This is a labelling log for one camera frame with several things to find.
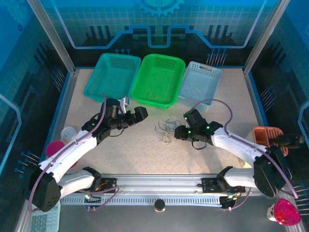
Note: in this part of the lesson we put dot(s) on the green plastic basket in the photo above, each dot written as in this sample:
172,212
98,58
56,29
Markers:
157,79

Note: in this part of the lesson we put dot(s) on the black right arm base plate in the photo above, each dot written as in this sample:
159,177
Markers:
208,184

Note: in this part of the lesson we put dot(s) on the teal plastic basket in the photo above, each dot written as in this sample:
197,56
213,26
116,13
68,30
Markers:
108,77

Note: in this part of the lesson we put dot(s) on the magenta dome white cup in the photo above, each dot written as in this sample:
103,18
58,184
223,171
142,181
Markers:
285,212

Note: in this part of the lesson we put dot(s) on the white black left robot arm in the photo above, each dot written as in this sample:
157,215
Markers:
72,152

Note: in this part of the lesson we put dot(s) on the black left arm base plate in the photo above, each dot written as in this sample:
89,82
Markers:
109,184

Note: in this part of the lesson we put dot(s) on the pale green calculator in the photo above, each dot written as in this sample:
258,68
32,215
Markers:
46,221

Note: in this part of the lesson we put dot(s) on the black round knob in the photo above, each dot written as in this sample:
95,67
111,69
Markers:
159,205

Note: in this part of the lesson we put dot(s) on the aluminium frame post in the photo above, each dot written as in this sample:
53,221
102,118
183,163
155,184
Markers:
53,36
263,36

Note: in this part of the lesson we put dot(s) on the aluminium extrusion rail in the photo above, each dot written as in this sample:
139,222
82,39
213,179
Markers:
159,183

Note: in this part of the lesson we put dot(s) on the light blue plastic basket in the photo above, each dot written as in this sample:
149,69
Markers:
200,79

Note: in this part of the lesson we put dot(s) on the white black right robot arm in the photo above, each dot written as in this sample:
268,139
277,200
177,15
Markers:
236,145

